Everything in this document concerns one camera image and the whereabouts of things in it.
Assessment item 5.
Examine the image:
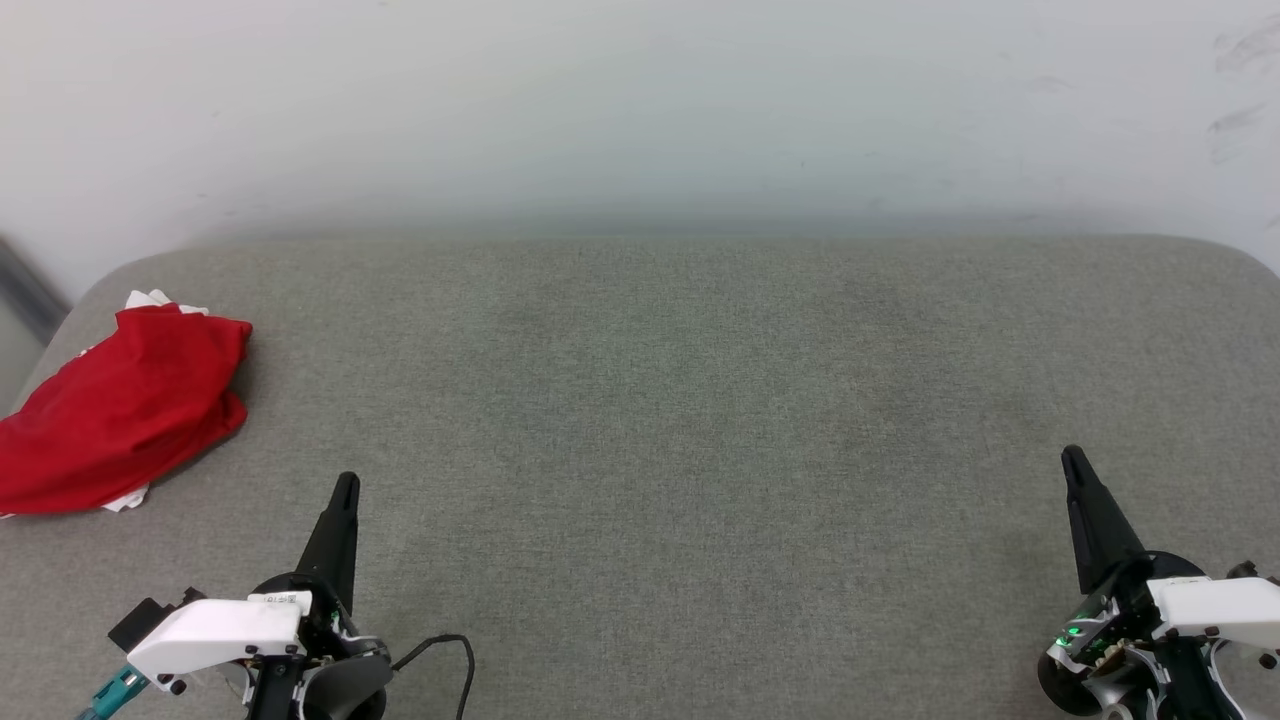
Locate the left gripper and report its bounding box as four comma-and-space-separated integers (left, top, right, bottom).
245, 472, 394, 720

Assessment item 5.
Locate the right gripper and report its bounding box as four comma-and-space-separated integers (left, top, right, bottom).
1037, 445, 1253, 720

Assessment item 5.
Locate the red and white garment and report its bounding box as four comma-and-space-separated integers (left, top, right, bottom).
0, 289, 254, 519

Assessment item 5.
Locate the grey fabric sofa cushion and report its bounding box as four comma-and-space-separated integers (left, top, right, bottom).
0, 235, 1280, 720

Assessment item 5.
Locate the thin black cable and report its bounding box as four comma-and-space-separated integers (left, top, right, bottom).
390, 634, 477, 720

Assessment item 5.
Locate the teal cable connector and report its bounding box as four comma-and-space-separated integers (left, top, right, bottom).
75, 665, 151, 720

